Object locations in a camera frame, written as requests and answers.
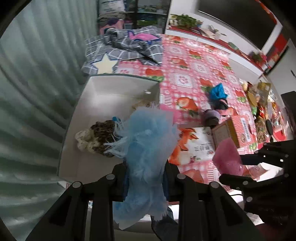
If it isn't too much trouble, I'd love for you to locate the small cardboard box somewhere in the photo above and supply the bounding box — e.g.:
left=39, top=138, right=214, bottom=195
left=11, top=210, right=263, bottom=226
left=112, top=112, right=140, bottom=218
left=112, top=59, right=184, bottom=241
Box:
left=211, top=119, right=241, bottom=149

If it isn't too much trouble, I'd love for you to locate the grey plaid star cloth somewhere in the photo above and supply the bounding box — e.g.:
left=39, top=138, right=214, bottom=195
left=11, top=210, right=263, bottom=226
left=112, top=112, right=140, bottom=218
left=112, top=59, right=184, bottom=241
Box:
left=81, top=25, right=164, bottom=75

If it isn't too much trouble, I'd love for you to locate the leopard print scrunchie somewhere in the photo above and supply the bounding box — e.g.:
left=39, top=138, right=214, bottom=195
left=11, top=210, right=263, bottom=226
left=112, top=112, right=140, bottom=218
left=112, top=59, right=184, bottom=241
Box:
left=89, top=119, right=121, bottom=158

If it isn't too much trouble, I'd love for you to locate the black television screen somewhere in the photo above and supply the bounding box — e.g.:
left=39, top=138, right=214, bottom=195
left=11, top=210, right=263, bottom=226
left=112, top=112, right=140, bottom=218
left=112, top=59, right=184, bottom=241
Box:
left=198, top=0, right=284, bottom=50

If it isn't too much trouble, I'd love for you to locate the white orange snack bag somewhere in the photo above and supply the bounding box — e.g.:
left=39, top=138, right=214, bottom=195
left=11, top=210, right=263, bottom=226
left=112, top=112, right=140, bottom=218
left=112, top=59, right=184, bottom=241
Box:
left=168, top=126, right=216, bottom=166

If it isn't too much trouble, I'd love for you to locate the white printed sack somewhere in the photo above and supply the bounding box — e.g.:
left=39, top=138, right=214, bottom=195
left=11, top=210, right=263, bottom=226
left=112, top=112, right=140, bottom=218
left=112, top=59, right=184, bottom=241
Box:
left=97, top=0, right=126, bottom=20

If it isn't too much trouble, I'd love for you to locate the person's left leg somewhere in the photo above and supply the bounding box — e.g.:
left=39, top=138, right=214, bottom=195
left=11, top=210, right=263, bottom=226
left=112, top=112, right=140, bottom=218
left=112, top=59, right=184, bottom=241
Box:
left=150, top=206, right=181, bottom=241

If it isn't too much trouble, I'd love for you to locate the white cabinet with red top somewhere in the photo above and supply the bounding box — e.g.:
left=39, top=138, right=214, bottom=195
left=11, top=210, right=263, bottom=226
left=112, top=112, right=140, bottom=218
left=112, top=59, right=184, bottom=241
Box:
left=165, top=14, right=271, bottom=77

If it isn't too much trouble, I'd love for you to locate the metal storage shelf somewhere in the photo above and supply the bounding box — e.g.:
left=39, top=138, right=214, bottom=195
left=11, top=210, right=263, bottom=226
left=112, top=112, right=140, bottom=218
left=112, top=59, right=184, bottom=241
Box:
left=126, top=0, right=171, bottom=34

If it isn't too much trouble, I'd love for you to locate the pink plastic stool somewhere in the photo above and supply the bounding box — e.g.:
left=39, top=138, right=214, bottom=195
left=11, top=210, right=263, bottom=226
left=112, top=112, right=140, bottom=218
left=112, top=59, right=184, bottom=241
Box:
left=99, top=19, right=125, bottom=35

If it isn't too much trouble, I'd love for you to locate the white polka dot scrunchie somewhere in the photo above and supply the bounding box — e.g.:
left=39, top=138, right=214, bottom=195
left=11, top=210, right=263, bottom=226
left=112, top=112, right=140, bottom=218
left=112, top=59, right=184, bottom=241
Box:
left=75, top=128, right=97, bottom=153

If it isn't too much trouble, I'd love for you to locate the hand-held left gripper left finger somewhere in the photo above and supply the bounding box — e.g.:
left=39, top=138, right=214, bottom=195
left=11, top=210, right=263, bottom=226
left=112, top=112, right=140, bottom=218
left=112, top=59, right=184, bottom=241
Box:
left=25, top=162, right=130, bottom=241

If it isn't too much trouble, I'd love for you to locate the pink plush cloth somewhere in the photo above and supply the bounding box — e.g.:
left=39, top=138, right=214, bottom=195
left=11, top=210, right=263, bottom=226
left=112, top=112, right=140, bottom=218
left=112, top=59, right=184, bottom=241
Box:
left=212, top=138, right=244, bottom=175

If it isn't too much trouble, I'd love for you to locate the black round lid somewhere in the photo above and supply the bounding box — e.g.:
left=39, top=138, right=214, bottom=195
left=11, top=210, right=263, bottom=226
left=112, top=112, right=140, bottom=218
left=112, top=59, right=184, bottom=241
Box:
left=265, top=119, right=274, bottom=142

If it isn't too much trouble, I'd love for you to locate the purple knit pouch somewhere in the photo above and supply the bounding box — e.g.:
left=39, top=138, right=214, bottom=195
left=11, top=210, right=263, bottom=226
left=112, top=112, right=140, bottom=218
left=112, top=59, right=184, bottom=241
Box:
left=203, top=109, right=221, bottom=127

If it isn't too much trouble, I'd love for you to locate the blue scrunchie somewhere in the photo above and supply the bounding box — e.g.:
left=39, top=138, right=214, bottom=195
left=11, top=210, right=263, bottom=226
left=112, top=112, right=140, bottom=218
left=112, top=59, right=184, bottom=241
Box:
left=209, top=83, right=228, bottom=101

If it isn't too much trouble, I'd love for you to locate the white storage box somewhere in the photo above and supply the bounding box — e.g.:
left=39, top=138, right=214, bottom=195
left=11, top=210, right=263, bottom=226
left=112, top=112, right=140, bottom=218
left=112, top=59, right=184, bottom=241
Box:
left=57, top=74, right=162, bottom=234

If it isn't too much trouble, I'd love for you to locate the yellow lid jar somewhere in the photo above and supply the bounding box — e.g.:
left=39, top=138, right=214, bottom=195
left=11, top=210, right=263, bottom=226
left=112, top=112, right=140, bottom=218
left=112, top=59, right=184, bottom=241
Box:
left=247, top=91, right=258, bottom=107

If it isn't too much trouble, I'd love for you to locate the pile of snack packets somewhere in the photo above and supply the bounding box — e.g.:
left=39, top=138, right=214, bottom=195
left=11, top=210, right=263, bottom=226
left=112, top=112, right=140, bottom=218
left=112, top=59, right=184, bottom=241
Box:
left=242, top=80, right=289, bottom=143

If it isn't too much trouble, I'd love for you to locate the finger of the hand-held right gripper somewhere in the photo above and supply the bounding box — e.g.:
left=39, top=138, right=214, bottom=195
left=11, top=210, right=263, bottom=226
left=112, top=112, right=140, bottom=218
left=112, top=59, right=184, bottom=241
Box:
left=218, top=173, right=257, bottom=193
left=240, top=141, right=294, bottom=166

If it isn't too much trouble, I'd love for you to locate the beige paper packet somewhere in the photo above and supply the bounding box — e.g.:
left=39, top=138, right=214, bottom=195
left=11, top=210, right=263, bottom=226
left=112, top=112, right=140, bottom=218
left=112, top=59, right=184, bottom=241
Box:
left=201, top=25, right=223, bottom=39

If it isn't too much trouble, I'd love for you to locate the green potted plant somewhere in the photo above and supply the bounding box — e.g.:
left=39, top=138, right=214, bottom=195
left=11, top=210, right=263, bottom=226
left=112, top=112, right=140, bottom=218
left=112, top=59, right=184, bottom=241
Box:
left=170, top=14, right=204, bottom=29

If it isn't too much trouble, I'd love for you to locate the light blue fluffy cloth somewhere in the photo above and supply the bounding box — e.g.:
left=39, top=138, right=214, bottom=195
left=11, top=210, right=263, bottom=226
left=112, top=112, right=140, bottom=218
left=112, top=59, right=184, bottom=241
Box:
left=105, top=103, right=178, bottom=230

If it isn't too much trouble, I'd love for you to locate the pink strawberry tablecloth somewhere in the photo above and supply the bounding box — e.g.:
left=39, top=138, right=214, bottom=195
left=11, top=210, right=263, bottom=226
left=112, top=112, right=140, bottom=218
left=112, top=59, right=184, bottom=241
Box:
left=113, top=34, right=269, bottom=193

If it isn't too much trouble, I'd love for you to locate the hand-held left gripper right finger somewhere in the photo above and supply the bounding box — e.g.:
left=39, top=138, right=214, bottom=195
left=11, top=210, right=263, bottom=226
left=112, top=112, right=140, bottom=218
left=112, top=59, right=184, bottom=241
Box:
left=163, top=162, right=265, bottom=241

